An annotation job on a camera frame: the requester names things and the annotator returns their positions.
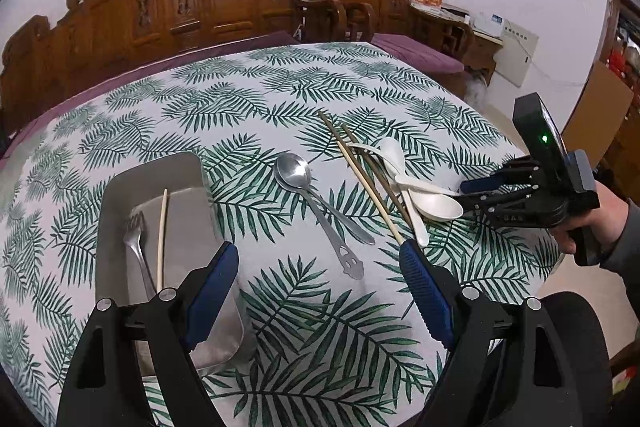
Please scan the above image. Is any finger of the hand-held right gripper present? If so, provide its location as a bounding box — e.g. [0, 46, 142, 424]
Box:
[459, 157, 543, 196]
[457, 192, 547, 228]

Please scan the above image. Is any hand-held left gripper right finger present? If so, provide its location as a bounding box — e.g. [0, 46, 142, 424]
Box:
[397, 238, 586, 427]

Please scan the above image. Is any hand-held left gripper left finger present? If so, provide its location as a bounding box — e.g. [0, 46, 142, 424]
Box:
[55, 241, 241, 427]

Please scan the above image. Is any white plastic spoon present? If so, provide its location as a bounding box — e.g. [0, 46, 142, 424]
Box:
[395, 174, 464, 223]
[347, 137, 408, 182]
[397, 189, 431, 249]

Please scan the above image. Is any metal tray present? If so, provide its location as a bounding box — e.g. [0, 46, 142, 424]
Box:
[95, 151, 246, 378]

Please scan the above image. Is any brown wooden chopstick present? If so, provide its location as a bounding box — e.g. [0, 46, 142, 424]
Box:
[318, 111, 396, 208]
[341, 124, 416, 230]

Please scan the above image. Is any person's right forearm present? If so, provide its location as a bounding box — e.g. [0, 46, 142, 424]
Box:
[599, 201, 640, 275]

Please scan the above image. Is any person's right hand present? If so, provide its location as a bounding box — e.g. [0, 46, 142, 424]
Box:
[549, 181, 632, 258]

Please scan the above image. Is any cardboard sheet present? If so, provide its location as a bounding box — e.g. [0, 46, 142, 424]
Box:
[560, 61, 635, 168]

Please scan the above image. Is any light wooden chopstick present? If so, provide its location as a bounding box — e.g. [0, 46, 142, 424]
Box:
[156, 188, 169, 294]
[334, 138, 405, 245]

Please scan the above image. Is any white plastic bag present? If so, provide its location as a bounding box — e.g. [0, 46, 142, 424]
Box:
[464, 74, 490, 104]

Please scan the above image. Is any metal fork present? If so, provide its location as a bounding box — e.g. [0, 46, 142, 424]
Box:
[122, 211, 158, 300]

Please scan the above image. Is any plain metal spoon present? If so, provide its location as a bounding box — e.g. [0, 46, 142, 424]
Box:
[285, 184, 377, 247]

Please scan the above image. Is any wooden side table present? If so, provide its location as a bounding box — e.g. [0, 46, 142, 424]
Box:
[462, 21, 502, 84]

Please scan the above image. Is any white box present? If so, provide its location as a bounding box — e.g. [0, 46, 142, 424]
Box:
[471, 13, 506, 40]

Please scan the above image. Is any purple armchair cushion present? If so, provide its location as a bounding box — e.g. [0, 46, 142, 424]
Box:
[372, 33, 466, 76]

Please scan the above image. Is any leaf-print tablecloth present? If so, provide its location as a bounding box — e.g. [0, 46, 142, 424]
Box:
[0, 42, 561, 427]

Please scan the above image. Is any beige wall panel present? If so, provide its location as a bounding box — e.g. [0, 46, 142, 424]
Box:
[500, 19, 540, 88]

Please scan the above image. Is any metal spoon with cutout handle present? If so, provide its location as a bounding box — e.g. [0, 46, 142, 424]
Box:
[274, 152, 366, 280]

